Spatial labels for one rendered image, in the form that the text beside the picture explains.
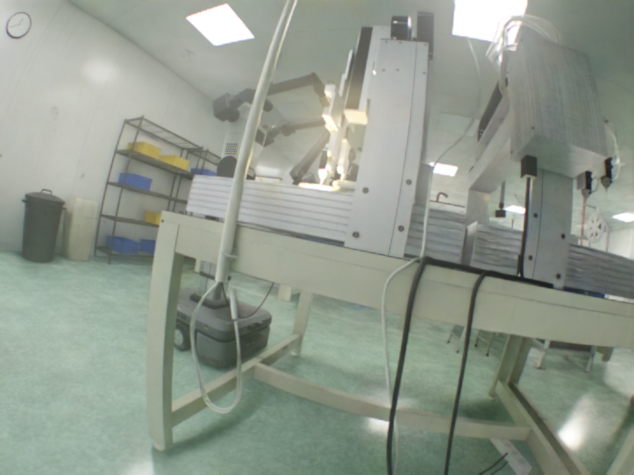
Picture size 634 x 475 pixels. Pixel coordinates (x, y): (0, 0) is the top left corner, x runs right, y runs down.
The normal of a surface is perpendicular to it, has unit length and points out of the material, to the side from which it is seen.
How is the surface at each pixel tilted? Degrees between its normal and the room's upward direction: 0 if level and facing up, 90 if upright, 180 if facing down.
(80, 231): 94
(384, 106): 90
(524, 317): 90
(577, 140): 90
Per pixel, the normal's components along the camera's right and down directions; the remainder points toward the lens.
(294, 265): -0.30, -0.08
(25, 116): 0.93, 0.18
